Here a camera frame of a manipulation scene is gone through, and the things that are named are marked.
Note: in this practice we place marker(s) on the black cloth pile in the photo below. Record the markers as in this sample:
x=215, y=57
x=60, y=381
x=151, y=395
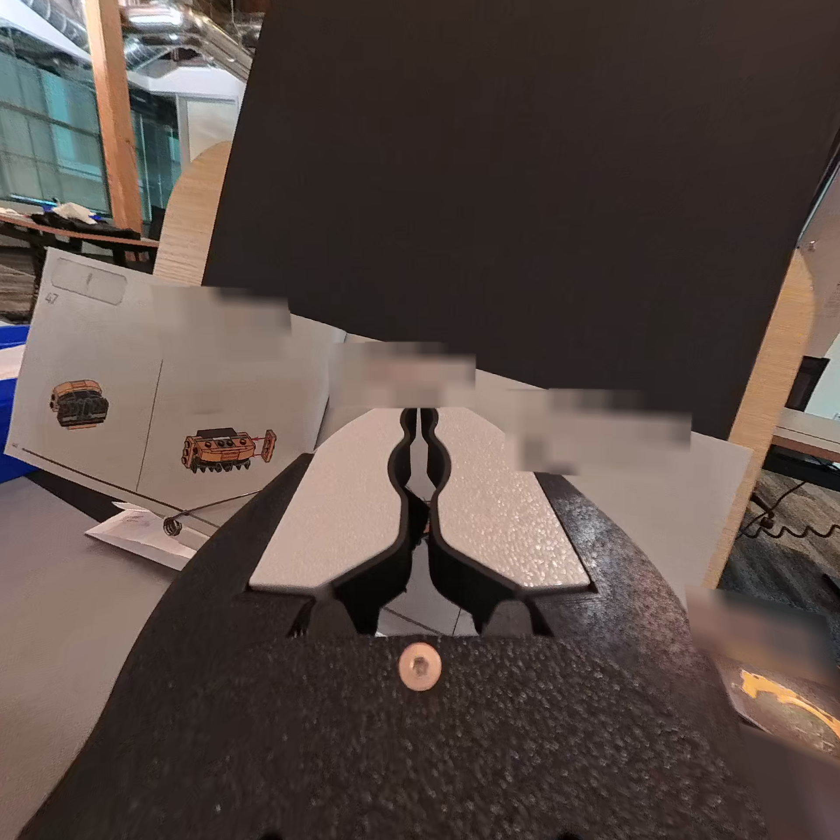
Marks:
x=85, y=226

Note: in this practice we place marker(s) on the white paper sheets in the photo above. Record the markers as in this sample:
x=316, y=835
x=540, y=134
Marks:
x=141, y=541

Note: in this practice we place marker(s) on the white crumpled cloth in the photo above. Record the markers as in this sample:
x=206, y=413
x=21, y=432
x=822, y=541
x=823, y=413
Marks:
x=71, y=210

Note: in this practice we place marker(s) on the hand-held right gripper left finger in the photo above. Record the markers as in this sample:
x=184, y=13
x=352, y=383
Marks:
x=341, y=505

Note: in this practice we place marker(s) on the blue plastic bin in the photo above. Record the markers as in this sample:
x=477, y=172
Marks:
x=13, y=453

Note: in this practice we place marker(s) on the lego instruction booklet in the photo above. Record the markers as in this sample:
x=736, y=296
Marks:
x=197, y=367

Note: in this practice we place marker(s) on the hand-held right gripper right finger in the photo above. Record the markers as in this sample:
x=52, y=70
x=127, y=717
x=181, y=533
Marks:
x=505, y=518

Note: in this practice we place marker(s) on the printed plastic bag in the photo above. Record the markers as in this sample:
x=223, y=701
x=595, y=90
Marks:
x=787, y=705

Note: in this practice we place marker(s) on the wooden background table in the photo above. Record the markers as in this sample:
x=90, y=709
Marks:
x=98, y=241

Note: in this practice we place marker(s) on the wooden pillar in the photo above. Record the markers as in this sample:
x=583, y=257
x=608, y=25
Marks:
x=115, y=118

